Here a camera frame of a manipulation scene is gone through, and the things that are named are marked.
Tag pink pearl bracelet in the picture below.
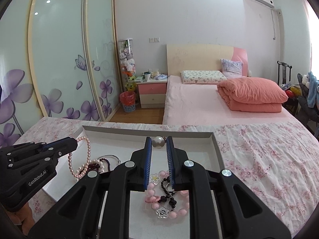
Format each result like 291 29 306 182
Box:
67 136 92 182

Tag dark red bead bracelet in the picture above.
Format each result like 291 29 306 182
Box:
82 156 111 176

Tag thin silver bangle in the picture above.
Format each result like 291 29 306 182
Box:
97 154 121 166

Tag black bead bracelet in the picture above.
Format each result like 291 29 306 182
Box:
159 176 178 210

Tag person's left hand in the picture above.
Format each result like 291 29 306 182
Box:
6 202 35 235

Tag grey white shallow box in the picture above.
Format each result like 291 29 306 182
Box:
40 124 226 239

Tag floral pink white bedsheet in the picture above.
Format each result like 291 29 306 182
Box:
19 117 318 236

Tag red lined waste basket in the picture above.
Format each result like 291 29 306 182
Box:
119 91 136 113

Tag sliding glass floral wardrobe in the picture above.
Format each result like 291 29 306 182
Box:
1 0 121 147

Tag clear tube of plush toys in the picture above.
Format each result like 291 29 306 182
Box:
118 38 136 91

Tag pink cream nightstand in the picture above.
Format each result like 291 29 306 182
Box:
137 80 167 109

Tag folded salmon quilt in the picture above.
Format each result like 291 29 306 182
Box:
217 77 288 113

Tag pink bed with headboard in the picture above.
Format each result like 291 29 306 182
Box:
163 44 296 126

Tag blue plush garment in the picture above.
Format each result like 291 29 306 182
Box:
307 72 318 108

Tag lavender small pillow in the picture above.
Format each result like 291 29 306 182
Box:
221 59 243 79

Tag floral white pillow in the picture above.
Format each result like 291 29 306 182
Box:
181 70 227 84

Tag dark wooden chair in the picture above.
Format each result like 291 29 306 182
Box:
276 60 300 116

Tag pink bead bracelet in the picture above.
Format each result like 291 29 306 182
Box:
144 170 190 220

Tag white wall socket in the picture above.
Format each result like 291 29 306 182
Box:
149 38 160 43

